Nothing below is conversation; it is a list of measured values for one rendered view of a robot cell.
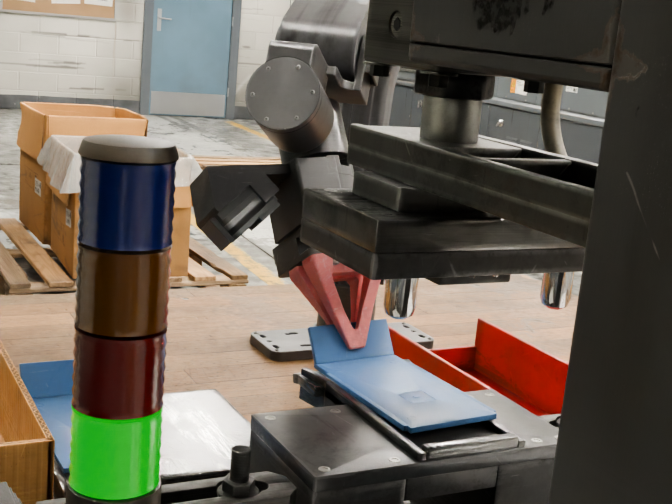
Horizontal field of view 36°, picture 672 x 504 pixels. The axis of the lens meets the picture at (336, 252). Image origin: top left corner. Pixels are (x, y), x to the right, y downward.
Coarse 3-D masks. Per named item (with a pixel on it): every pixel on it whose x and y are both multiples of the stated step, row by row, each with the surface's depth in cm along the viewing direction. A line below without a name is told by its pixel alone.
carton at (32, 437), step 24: (0, 360) 81; (0, 384) 81; (0, 408) 82; (24, 408) 73; (0, 432) 82; (24, 432) 73; (48, 432) 67; (0, 456) 65; (24, 456) 65; (48, 456) 66; (0, 480) 65; (24, 480) 66; (48, 480) 67
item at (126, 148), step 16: (80, 144) 40; (96, 144) 39; (112, 144) 39; (128, 144) 39; (144, 144) 40; (160, 144) 40; (112, 160) 39; (128, 160) 39; (144, 160) 39; (160, 160) 39; (176, 160) 40; (160, 480) 44; (80, 496) 42; (144, 496) 43; (160, 496) 44
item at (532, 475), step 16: (256, 448) 69; (256, 464) 69; (272, 464) 66; (512, 464) 68; (528, 464) 68; (544, 464) 69; (400, 480) 64; (416, 480) 64; (432, 480) 65; (448, 480) 65; (464, 480) 66; (480, 480) 67; (496, 480) 67; (512, 480) 68; (528, 480) 69; (544, 480) 69; (304, 496) 62; (320, 496) 61; (336, 496) 62; (352, 496) 62; (368, 496) 63; (384, 496) 63; (400, 496) 64; (416, 496) 65; (432, 496) 65; (448, 496) 73; (464, 496) 71; (480, 496) 69; (496, 496) 68; (512, 496) 68; (528, 496) 69; (544, 496) 70
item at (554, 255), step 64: (384, 128) 68; (448, 128) 63; (320, 192) 66; (384, 192) 63; (448, 192) 58; (512, 192) 53; (576, 192) 49; (384, 256) 59; (448, 256) 61; (512, 256) 63; (576, 256) 66
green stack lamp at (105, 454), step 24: (72, 408) 42; (72, 432) 42; (96, 432) 41; (120, 432) 41; (144, 432) 42; (72, 456) 43; (96, 456) 42; (120, 456) 42; (144, 456) 42; (72, 480) 43; (96, 480) 42; (120, 480) 42; (144, 480) 42
